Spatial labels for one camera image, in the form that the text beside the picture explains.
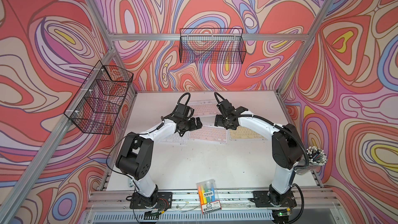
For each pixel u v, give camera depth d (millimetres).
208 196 738
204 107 1078
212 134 959
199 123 825
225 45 967
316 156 728
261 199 734
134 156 466
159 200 733
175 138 933
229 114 682
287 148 480
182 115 719
